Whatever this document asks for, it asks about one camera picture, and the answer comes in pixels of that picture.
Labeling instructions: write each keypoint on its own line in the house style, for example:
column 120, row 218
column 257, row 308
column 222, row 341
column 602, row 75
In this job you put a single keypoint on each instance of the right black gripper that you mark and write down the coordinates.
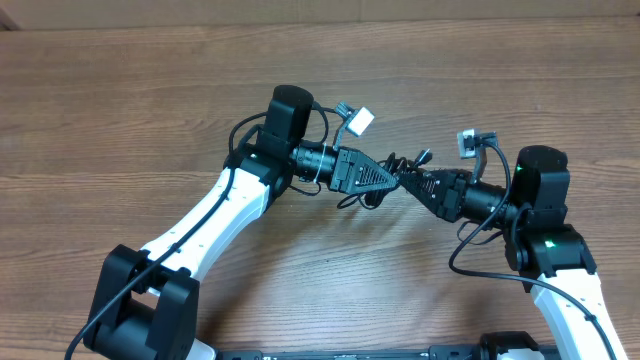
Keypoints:
column 453, row 197

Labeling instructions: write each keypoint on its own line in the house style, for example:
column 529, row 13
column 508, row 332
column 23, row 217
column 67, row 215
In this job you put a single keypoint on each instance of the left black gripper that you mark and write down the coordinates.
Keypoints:
column 339, row 169

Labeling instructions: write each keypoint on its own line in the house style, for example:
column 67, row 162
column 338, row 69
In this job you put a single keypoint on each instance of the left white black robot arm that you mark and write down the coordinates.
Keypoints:
column 146, row 301

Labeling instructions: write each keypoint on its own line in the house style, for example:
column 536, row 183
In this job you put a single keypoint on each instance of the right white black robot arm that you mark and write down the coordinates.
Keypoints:
column 546, row 254

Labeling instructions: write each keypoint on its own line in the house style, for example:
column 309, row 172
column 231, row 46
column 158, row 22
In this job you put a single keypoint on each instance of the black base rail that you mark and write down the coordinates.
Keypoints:
column 517, row 345

